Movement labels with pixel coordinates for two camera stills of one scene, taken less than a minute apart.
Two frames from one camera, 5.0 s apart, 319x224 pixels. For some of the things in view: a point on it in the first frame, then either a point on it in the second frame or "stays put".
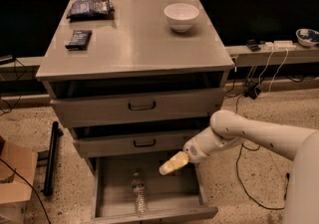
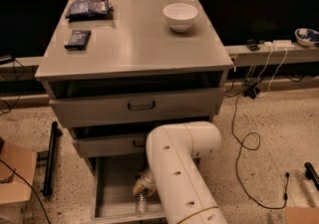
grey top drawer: [138, 107] stays put
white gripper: [195, 149] -> [148, 178]
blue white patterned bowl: [307, 37] stays put
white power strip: [279, 45] stays put
